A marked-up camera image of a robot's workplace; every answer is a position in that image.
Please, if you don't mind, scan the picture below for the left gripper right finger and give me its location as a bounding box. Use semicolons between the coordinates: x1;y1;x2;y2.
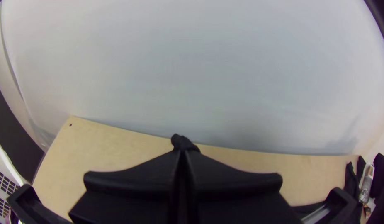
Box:
183;151;303;224

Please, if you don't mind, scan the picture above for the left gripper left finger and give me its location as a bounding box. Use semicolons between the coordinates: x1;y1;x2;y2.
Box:
69;150;183;224

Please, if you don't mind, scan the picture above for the black t-shirt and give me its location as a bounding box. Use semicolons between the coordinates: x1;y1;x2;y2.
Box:
170;134;328;215

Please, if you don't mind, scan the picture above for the pile of folded clothes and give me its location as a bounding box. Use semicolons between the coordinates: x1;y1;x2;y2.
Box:
344;152;384;224

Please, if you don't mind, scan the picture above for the white laundry basket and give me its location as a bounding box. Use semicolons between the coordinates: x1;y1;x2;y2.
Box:
0;140;28;224

